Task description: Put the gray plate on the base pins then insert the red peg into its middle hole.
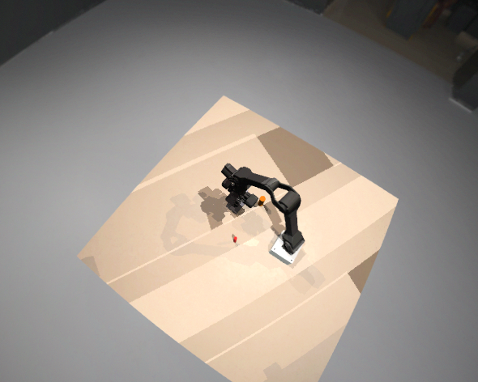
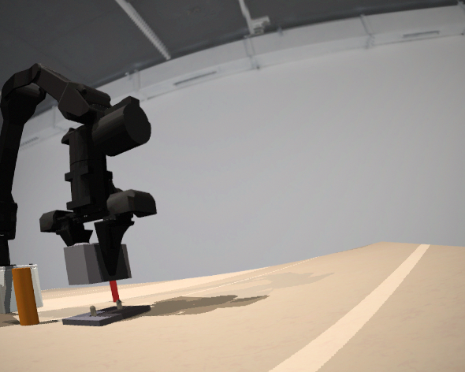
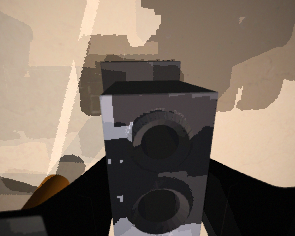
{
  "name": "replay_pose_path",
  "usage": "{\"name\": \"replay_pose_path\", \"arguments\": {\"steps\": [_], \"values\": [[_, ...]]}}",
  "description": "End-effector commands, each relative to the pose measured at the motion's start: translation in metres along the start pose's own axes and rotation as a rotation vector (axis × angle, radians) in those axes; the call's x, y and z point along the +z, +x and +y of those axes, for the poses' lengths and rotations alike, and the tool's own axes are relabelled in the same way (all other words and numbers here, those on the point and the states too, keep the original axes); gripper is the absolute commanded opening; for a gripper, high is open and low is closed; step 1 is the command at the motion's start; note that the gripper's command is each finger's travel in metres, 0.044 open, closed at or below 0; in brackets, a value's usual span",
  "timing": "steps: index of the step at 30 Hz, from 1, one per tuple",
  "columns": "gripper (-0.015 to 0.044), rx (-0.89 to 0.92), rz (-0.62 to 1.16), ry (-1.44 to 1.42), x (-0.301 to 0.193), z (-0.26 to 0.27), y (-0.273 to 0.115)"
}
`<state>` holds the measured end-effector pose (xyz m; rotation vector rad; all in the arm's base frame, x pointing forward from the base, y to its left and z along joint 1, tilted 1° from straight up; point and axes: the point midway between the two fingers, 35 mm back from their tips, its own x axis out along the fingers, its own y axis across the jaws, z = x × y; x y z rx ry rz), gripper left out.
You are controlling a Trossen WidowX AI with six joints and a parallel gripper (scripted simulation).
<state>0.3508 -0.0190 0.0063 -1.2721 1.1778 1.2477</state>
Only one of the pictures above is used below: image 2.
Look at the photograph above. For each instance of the orange-brown cylinder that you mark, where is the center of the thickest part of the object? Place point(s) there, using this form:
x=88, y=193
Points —
x=24, y=292

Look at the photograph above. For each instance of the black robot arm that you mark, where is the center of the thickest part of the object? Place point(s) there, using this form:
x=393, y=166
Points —
x=106, y=130

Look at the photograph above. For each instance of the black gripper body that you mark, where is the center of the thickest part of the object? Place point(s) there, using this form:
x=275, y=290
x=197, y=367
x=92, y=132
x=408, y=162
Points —
x=90, y=195

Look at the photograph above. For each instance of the red peg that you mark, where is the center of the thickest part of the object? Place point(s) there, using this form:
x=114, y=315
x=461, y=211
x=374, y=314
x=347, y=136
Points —
x=115, y=294

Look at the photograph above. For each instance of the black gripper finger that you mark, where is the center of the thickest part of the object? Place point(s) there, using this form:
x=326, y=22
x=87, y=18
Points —
x=75, y=236
x=110, y=233

